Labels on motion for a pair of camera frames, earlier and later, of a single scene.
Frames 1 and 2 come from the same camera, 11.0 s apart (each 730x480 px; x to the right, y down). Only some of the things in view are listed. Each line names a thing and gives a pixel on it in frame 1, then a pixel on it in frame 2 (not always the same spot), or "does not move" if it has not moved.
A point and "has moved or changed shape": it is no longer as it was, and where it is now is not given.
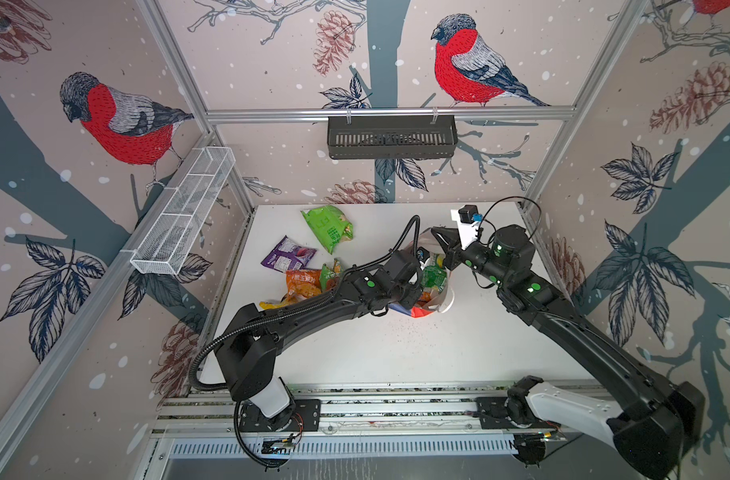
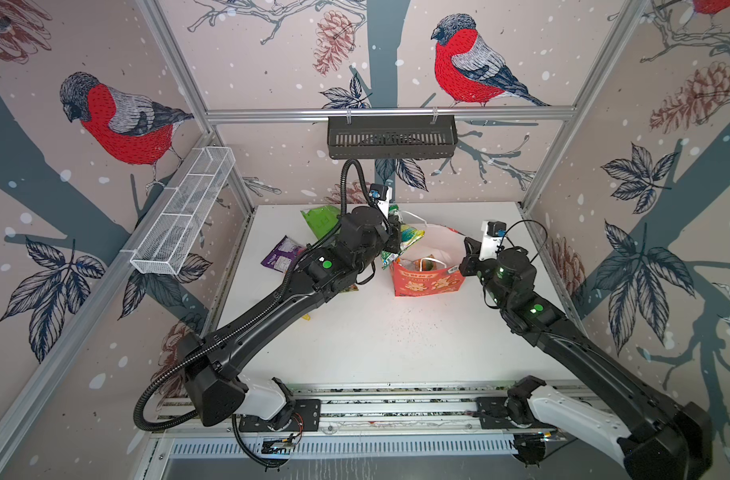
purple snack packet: x=286 y=256 does not move
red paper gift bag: x=436 y=278 has moved or changed shape
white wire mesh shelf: x=168 y=238 does not move
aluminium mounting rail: x=405 y=407 does not move
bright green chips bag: x=331 y=225 does not move
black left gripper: x=411 y=300 → x=392 y=240
